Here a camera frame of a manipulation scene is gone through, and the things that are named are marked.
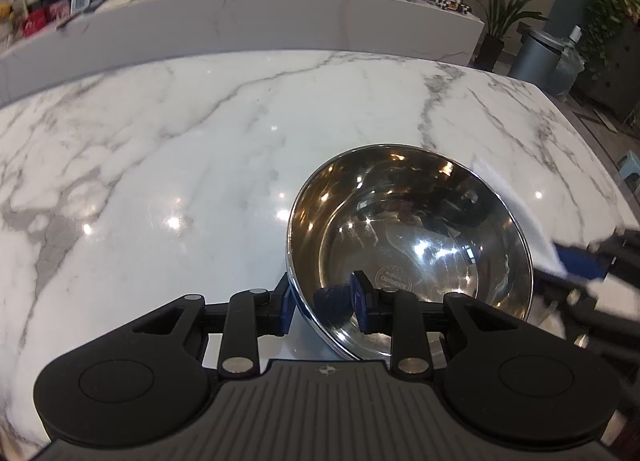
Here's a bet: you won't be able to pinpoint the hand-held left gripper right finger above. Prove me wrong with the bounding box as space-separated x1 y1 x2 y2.
350 271 523 378

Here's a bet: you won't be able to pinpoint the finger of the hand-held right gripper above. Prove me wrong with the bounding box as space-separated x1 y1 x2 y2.
535 268 608 309
556 227 640 285

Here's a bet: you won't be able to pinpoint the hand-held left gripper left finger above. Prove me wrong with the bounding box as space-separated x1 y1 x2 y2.
132 271 293 378

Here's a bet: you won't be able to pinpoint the white cloth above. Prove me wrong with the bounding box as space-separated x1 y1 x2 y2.
470 155 568 278

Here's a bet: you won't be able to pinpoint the stainless steel bowl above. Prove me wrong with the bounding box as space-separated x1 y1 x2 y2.
286 142 536 362

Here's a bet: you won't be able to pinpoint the blue stool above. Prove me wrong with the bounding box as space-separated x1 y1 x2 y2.
617 150 640 183

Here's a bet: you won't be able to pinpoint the dark planter cabinet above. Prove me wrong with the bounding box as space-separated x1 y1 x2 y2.
575 21 640 123

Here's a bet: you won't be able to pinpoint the grey trash bin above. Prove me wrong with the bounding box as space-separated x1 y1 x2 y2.
507 24 577 93

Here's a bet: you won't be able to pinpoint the long-leaf potted plant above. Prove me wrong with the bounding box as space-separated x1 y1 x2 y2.
467 0 562 73

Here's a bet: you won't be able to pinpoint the leafy green plant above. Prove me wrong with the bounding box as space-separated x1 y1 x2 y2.
575 0 640 83

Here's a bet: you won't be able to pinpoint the white marble media cabinet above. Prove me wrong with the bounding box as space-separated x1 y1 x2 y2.
0 0 486 107

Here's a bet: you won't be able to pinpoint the black and white figurines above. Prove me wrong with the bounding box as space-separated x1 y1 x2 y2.
432 0 474 15

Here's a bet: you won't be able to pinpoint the pink box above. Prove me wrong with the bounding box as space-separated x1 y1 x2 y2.
45 0 71 25

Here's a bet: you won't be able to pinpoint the red box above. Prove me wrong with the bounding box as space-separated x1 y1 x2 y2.
22 8 49 38

